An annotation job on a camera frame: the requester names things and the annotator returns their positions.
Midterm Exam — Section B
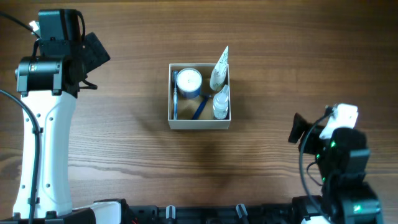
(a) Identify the blue white Colgate toothbrush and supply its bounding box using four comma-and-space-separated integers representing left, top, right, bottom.
172, 70, 178, 120

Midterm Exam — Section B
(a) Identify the clear small bottle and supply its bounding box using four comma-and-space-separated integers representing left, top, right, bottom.
213, 85, 229, 119

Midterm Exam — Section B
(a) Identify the white patterned cream tube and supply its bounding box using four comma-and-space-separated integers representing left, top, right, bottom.
210, 46, 229, 91

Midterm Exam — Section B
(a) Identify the cotton swab tub blue label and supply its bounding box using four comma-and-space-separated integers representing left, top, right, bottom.
177, 68, 203, 99

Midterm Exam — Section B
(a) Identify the blue disposable razor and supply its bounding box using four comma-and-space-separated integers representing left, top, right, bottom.
192, 95, 212, 120

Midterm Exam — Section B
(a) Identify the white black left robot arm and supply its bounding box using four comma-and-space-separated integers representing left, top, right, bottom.
7, 9, 123, 223

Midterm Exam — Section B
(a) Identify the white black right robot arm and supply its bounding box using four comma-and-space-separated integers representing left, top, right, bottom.
121, 104, 383, 224

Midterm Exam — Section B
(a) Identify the white square open box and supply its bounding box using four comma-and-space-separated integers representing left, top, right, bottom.
167, 63, 232, 130

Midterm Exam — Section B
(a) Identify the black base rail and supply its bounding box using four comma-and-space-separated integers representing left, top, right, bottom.
115, 199, 295, 224

